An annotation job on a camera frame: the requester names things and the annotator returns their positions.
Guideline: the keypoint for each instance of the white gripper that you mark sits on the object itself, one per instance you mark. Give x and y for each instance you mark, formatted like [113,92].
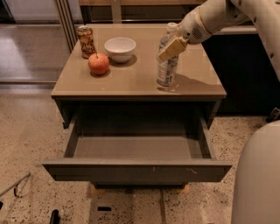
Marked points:
[191,30]

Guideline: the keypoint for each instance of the clear plastic water bottle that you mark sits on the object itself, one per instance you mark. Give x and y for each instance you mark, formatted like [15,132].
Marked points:
[166,69]

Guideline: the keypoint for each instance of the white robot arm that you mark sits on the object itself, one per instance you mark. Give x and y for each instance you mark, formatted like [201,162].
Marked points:
[213,15]

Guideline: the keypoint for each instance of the brown drawer cabinet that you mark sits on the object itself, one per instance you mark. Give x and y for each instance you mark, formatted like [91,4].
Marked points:
[131,88]

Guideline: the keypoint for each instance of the open grey top drawer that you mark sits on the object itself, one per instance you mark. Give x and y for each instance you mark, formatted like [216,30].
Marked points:
[138,150]

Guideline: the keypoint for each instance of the white ceramic bowl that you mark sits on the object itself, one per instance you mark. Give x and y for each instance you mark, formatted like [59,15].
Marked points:
[121,49]

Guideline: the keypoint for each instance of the orange red apple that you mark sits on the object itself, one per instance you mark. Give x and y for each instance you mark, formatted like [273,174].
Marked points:
[98,63]

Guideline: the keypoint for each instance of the orange drink can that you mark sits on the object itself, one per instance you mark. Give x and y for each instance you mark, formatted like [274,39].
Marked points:
[86,38]

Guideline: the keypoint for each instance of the black object on floor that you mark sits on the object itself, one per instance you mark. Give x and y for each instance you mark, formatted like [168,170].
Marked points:
[55,219]

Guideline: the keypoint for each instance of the grey metal rod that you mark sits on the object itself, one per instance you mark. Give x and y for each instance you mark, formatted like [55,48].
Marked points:
[14,186]

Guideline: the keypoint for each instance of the metal railing frame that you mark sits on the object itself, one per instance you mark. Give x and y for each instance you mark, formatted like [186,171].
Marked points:
[158,11]

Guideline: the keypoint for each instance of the black device by wall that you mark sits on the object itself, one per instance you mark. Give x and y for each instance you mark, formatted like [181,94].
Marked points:
[273,116]

